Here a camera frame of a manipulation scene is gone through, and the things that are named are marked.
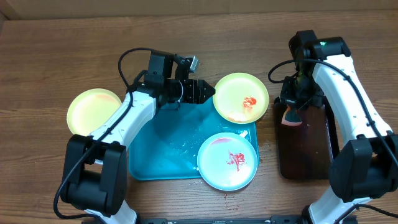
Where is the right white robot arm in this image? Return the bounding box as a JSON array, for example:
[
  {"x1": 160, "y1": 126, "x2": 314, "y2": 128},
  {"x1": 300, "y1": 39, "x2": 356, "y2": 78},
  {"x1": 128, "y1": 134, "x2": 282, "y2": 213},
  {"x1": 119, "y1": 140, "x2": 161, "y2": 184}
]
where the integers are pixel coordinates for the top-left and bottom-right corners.
[{"x1": 280, "y1": 30, "x2": 397, "y2": 223}]

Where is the orange and green sponge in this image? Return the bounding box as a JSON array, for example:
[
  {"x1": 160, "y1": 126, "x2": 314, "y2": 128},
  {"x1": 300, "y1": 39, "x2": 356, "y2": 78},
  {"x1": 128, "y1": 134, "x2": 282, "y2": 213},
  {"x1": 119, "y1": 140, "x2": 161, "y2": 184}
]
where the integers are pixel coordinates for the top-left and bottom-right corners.
[{"x1": 281, "y1": 105, "x2": 302, "y2": 126}]

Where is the light blue plate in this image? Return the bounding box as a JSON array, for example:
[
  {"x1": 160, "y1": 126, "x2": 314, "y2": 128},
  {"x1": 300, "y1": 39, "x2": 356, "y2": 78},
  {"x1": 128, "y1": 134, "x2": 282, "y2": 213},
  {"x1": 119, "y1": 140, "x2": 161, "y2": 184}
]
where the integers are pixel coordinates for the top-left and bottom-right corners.
[{"x1": 197, "y1": 133, "x2": 258, "y2": 191}]

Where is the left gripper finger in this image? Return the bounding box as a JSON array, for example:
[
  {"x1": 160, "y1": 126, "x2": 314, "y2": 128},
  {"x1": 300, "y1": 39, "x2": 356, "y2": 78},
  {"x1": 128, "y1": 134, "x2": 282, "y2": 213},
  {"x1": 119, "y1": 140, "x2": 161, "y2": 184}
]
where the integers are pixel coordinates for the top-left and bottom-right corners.
[
  {"x1": 198, "y1": 80, "x2": 214, "y2": 90},
  {"x1": 203, "y1": 87, "x2": 216, "y2": 101}
]

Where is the yellow plate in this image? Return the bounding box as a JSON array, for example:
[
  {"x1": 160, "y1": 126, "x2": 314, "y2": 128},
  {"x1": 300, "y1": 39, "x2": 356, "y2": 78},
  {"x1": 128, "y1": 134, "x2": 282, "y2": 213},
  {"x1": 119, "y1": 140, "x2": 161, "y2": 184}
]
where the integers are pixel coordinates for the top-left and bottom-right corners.
[
  {"x1": 67, "y1": 88, "x2": 122, "y2": 136},
  {"x1": 213, "y1": 73, "x2": 269, "y2": 124}
]

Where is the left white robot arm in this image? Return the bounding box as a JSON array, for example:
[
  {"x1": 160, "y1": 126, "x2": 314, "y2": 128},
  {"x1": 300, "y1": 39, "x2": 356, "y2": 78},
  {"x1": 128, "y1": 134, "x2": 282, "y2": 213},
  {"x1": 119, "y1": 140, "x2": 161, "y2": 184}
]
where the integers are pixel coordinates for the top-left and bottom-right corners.
[{"x1": 53, "y1": 49, "x2": 215, "y2": 223}]

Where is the black water tray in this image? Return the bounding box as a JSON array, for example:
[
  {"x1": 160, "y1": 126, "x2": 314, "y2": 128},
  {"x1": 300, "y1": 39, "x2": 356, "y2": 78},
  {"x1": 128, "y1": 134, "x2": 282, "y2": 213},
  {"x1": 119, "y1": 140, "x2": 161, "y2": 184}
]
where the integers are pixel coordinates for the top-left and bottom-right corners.
[{"x1": 273, "y1": 98, "x2": 340, "y2": 180}]

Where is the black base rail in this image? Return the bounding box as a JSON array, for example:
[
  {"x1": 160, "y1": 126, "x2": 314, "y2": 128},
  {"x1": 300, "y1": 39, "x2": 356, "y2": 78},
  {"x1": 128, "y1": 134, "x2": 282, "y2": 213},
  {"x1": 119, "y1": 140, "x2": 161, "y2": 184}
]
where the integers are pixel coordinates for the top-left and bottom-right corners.
[{"x1": 136, "y1": 215, "x2": 304, "y2": 224}]

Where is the teal plastic tray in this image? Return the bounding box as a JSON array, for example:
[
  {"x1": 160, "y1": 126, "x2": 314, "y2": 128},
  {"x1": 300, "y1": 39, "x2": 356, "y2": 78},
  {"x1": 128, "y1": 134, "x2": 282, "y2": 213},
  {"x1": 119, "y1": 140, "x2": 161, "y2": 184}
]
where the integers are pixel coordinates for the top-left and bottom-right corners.
[{"x1": 128, "y1": 98, "x2": 259, "y2": 181}]

